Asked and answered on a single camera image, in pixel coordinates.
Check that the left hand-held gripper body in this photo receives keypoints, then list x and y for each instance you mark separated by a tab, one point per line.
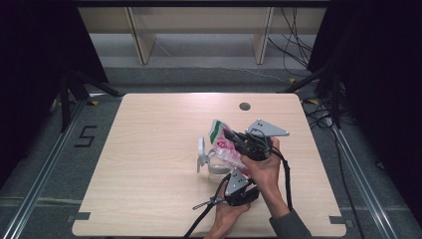
236	186

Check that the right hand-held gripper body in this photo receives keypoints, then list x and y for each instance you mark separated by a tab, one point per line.
257	149

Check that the pink and white plastic bag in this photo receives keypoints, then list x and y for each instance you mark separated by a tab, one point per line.
224	149

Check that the clear jar with white lid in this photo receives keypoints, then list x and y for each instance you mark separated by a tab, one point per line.
217	169

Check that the person's right hand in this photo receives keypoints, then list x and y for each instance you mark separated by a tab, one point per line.
267	174

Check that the person's left hand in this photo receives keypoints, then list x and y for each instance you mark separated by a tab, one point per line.
225	219

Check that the yellow floor tape piece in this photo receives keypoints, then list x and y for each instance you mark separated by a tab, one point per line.
292	80
313	101
95	103

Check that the black metal stand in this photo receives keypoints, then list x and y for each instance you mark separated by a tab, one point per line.
336	106
65	106

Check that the dark curtain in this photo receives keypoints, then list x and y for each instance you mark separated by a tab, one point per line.
33	66
381	83

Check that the aluminium floor rail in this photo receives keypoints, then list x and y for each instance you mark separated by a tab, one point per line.
40	181
361	179

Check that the pale wooden furniture frame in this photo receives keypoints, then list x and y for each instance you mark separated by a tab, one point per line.
199	20

